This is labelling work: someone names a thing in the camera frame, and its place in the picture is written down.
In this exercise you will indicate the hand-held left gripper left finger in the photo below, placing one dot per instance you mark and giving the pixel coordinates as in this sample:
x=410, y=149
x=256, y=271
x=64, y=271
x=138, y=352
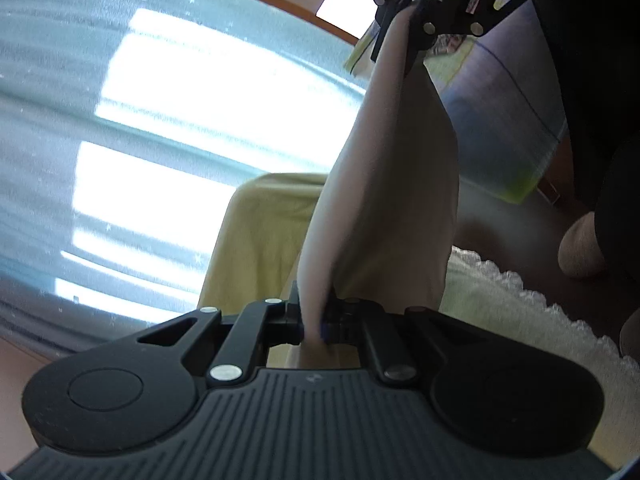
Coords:
x=287, y=320

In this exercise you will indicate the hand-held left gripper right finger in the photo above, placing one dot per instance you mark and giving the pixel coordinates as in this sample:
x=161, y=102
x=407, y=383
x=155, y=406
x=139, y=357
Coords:
x=345, y=322

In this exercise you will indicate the beige garment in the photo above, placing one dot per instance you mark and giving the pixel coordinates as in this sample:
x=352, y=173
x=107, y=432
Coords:
x=390, y=185

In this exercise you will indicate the green sofa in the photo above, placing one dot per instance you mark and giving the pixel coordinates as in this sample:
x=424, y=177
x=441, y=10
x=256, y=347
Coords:
x=260, y=240

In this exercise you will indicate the colourful printed cloth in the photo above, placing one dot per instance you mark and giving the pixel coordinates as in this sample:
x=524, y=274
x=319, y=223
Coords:
x=500, y=125

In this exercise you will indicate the white lace cloth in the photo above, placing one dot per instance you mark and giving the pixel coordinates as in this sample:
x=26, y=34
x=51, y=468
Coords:
x=525, y=330

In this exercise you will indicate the light blue sheer curtain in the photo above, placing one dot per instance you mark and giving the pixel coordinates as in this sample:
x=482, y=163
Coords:
x=50, y=110

